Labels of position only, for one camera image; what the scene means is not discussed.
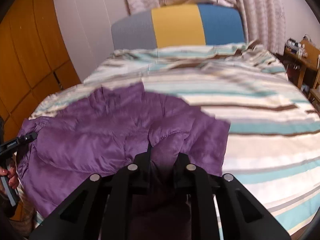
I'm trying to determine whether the wooden desk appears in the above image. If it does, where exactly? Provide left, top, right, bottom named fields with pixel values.
left=284, top=39, right=320, bottom=92

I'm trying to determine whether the grey yellow blue headboard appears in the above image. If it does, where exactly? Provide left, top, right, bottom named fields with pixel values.
left=111, top=3, right=245, bottom=50

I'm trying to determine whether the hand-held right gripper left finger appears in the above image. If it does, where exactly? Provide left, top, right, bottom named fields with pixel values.
left=29, top=146, right=153, bottom=240

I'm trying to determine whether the striped bed quilt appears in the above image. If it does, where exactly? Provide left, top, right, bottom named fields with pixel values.
left=27, top=40, right=320, bottom=240

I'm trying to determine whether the wooden wardrobe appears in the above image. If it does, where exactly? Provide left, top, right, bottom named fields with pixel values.
left=0, top=0, right=82, bottom=140

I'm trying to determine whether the purple quilted down jacket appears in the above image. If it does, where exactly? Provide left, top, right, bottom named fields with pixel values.
left=15, top=83, right=231, bottom=240

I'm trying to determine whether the wooden rattan chair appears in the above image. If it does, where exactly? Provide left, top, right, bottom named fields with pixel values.
left=309, top=55, right=320, bottom=105

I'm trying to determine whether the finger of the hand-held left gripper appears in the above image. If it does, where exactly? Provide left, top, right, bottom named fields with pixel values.
left=17, top=132, right=38, bottom=145

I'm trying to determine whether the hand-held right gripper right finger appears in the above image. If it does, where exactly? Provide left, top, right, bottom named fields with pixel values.
left=174, top=153, right=292, bottom=240

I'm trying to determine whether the pale patterned curtain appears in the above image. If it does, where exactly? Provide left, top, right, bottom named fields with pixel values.
left=122, top=0, right=287, bottom=53

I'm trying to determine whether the clutter of small desk items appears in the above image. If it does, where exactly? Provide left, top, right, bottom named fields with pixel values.
left=286, top=34, right=309, bottom=55

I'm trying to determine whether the person's left hand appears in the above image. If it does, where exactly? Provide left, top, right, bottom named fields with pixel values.
left=0, top=166, right=19, bottom=193

